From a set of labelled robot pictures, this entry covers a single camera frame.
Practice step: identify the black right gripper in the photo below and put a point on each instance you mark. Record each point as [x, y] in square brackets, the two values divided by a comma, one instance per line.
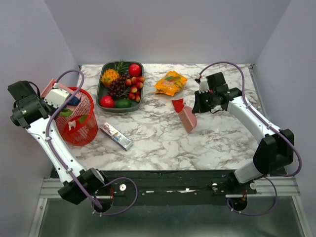
[198, 107]

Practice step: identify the pink hand brush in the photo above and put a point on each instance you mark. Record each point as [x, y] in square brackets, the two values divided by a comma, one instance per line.
[188, 119]

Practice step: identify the silver toothpaste box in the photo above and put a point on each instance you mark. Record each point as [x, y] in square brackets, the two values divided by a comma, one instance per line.
[116, 136]

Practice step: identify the pink plastic dustpan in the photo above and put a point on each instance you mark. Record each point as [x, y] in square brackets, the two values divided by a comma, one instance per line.
[73, 108]

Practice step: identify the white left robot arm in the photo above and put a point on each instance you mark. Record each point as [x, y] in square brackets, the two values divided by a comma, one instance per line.
[36, 116]

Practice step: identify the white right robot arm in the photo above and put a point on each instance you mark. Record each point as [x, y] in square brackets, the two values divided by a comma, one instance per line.
[274, 144]

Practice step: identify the red paper scrap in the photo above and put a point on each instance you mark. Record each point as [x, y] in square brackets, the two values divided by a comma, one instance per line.
[178, 105]

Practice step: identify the orange snack bag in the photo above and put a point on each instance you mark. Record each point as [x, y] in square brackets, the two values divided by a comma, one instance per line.
[170, 84]

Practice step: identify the toy cherries bunch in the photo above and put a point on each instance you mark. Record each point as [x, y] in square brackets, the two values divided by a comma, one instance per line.
[133, 88]

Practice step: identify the red toy apple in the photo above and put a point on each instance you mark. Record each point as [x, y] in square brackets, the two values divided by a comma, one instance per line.
[107, 102]
[135, 70]

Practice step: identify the green toy avocado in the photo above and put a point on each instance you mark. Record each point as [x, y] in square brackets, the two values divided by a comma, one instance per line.
[123, 103]

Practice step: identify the purple toy grapes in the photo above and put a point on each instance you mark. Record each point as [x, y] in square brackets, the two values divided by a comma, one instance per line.
[120, 87]

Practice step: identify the toy pineapple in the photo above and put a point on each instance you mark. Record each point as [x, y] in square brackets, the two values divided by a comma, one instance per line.
[111, 74]

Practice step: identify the red mesh waste basket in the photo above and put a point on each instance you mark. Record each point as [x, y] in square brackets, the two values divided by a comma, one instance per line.
[83, 133]

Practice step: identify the blue crumpled paper scrap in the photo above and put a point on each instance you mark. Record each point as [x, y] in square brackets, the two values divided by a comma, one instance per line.
[74, 101]

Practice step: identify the white crumpled tissue, left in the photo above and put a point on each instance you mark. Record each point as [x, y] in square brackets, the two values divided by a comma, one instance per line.
[72, 125]

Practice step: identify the dark green paper scrap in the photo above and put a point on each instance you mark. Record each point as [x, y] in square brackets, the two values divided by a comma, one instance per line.
[65, 112]

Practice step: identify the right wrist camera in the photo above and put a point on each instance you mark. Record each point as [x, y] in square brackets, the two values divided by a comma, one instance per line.
[203, 85]

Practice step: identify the aluminium frame rail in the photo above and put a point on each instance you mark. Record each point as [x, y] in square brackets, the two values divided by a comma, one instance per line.
[285, 187]

